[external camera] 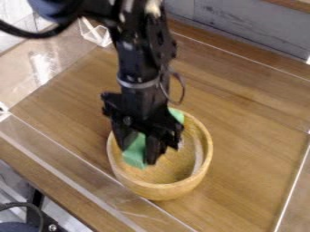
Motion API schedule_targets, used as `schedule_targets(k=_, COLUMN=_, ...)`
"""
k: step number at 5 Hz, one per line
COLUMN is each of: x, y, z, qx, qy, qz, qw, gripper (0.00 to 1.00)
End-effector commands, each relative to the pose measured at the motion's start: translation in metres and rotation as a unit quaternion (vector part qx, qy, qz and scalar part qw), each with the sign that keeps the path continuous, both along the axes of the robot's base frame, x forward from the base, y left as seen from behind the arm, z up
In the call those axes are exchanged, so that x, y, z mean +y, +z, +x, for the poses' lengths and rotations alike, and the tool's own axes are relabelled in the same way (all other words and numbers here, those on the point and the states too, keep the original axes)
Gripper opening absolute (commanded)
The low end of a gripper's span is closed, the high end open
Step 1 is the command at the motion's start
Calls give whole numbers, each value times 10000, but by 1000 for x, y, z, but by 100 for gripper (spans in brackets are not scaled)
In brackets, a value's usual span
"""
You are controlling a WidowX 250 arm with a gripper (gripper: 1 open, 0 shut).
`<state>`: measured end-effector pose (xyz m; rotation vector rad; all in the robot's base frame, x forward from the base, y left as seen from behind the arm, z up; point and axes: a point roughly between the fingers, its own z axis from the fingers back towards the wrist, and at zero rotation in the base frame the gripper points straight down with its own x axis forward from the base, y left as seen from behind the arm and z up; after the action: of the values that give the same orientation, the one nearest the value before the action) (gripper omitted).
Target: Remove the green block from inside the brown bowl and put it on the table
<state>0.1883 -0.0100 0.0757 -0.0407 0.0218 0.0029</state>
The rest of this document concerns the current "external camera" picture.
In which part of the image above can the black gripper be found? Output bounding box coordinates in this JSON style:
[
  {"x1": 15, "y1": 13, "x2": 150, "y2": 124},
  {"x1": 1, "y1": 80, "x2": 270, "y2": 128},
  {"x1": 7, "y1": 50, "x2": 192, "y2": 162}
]
[{"x1": 100, "y1": 78, "x2": 184, "y2": 165}]

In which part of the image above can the green rectangular block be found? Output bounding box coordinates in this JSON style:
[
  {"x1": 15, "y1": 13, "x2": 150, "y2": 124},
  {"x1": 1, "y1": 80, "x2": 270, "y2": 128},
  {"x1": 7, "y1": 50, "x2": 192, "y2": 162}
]
[{"x1": 123, "y1": 108, "x2": 186, "y2": 169}]

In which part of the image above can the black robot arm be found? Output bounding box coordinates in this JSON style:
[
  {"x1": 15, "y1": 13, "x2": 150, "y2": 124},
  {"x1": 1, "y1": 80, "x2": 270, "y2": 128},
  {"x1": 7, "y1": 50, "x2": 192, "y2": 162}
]
[{"x1": 0, "y1": 0, "x2": 184, "y2": 165}]

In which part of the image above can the brown wooden bowl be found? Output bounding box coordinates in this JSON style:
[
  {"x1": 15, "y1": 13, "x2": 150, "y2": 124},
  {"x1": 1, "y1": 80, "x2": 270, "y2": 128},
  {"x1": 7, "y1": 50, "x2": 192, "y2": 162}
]
[{"x1": 107, "y1": 111, "x2": 214, "y2": 201}]

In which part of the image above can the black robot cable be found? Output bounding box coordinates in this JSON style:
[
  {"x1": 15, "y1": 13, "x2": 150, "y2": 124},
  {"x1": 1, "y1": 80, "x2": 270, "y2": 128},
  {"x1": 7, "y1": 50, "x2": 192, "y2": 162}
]
[{"x1": 159, "y1": 71, "x2": 187, "y2": 106}]

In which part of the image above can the clear acrylic enclosure wall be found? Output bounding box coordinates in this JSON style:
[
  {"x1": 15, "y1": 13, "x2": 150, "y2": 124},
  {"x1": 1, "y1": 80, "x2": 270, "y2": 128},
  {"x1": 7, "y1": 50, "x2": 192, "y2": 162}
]
[{"x1": 0, "y1": 23, "x2": 310, "y2": 232}]

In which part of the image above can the clear acrylic corner bracket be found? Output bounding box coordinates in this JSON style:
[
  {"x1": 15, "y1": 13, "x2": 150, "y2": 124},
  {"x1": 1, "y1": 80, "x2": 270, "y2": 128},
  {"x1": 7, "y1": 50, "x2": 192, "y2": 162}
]
[{"x1": 77, "y1": 17, "x2": 112, "y2": 47}]

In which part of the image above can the black cable lower left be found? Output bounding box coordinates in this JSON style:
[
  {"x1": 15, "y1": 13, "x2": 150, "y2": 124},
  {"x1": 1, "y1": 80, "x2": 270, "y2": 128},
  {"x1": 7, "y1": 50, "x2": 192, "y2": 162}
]
[{"x1": 0, "y1": 202, "x2": 45, "y2": 232}]

